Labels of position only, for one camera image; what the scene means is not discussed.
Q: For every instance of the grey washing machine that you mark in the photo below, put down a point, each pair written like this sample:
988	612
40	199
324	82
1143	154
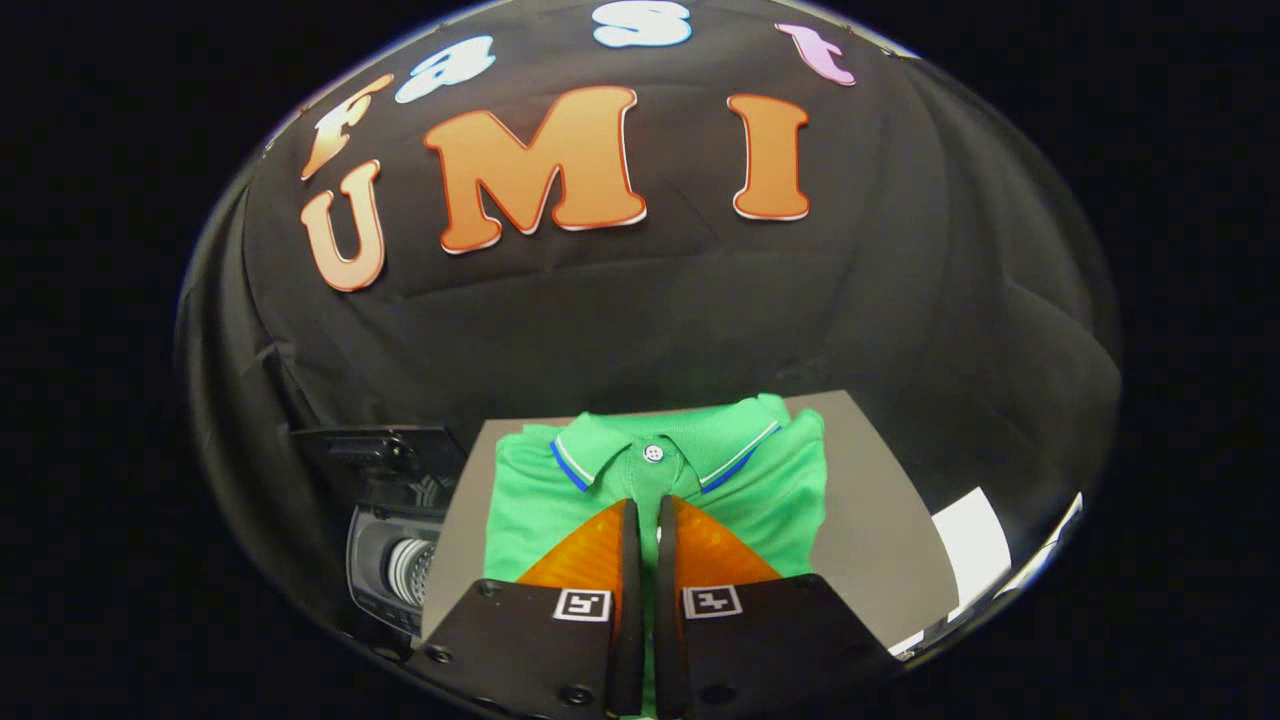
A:
385	570

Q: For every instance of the white board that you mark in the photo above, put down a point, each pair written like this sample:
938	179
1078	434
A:
1050	545

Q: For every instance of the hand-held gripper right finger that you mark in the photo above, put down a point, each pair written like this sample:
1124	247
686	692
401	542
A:
668	650

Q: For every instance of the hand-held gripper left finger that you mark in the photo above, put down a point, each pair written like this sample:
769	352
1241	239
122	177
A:
630	640

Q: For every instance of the green polo shirt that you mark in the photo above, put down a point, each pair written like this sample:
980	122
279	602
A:
770	490

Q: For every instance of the white sheet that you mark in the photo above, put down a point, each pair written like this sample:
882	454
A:
970	550

